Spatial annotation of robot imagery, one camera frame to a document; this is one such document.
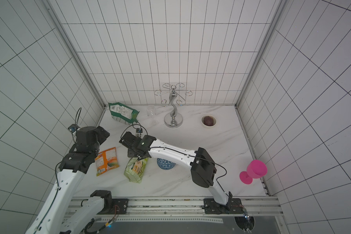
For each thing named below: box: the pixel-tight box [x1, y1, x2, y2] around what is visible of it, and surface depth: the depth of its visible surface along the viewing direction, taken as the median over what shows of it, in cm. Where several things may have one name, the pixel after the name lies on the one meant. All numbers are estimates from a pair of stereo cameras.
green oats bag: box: [123, 157, 149, 184], surface depth 74 cm
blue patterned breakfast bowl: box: [156, 157, 176, 171], surface depth 87 cm
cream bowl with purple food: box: [200, 114, 217, 129], surface depth 105 cm
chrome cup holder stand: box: [154, 82, 194, 129], surface depth 91 cm
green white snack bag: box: [108, 102, 140, 126], surface depth 103 cm
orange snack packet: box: [94, 146, 120, 177], surface depth 88 cm
